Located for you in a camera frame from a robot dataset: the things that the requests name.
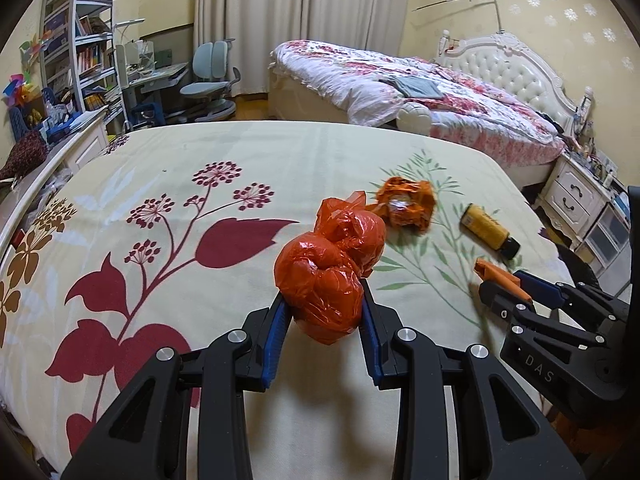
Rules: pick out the translucent plastic drawer unit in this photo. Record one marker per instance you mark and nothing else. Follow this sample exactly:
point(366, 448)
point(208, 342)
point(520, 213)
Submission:
point(605, 240)

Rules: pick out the blue plastic basket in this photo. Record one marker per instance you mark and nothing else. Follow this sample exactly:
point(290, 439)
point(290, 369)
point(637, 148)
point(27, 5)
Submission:
point(17, 120)

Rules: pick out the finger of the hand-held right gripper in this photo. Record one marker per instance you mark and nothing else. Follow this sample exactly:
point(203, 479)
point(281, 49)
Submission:
point(505, 300)
point(545, 292)

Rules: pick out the grey study desk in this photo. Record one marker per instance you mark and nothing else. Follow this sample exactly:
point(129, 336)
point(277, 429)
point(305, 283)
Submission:
point(160, 71)

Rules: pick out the beige curtains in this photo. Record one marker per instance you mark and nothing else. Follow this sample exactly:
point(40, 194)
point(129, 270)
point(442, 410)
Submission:
point(300, 10)

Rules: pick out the orange plastic bag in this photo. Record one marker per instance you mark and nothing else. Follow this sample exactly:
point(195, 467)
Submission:
point(325, 285)

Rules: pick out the white tufted headboard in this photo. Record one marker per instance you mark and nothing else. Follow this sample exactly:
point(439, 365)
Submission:
point(500, 67)

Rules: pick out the cluster of small bottles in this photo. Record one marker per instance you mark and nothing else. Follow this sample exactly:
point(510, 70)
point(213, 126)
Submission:
point(592, 150)

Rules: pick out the dark red patterned cloth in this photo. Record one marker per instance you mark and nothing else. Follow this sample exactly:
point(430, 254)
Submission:
point(22, 152)

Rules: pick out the multicolour pinwheel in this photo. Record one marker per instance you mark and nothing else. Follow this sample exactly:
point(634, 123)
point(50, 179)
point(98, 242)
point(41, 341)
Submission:
point(17, 87)

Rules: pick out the grey folded cloth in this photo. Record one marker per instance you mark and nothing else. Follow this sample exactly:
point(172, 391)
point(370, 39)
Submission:
point(415, 87)

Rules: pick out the white bookshelf with books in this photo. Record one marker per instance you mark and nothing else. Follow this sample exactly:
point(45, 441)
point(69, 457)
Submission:
point(85, 55)

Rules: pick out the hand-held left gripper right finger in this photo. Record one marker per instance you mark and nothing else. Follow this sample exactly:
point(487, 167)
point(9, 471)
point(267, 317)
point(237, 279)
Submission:
point(372, 345)

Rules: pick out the orange bottle with dark cap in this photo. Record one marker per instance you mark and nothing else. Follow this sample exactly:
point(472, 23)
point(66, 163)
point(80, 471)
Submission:
point(485, 225)

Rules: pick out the pale blue desk chair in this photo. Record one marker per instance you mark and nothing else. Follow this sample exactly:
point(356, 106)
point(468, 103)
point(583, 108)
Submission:
point(210, 60)

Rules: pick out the white wooden bed frame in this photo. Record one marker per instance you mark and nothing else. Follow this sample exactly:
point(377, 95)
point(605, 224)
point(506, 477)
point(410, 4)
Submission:
point(85, 145)

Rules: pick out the white nightstand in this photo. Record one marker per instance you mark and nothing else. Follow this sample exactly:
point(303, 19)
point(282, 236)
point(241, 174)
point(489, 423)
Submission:
point(570, 195)

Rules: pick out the blue plastic stool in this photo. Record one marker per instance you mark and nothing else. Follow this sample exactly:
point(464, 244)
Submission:
point(147, 114)

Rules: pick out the cream leaf printed bedsheet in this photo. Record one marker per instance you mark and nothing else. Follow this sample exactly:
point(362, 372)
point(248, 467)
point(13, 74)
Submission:
point(300, 150)

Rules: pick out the bed with pink floral bedding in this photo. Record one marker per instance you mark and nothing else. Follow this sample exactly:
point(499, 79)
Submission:
point(360, 70)

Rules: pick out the white desk lamp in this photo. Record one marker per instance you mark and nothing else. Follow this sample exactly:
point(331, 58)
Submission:
point(127, 25)

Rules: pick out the orange crumpled snack wrapper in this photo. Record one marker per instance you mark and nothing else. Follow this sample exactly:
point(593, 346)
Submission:
point(415, 200)

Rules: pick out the black lined trash bin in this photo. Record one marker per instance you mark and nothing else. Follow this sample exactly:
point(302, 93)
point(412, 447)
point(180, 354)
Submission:
point(575, 265)

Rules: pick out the green yellow pinwheel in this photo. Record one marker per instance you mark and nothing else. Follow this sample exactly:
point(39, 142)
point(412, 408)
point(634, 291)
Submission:
point(35, 49)

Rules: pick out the white round pouf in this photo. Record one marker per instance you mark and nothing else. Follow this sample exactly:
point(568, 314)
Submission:
point(414, 119)

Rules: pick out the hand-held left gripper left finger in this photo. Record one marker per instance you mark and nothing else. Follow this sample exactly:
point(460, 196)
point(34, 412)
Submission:
point(275, 345)

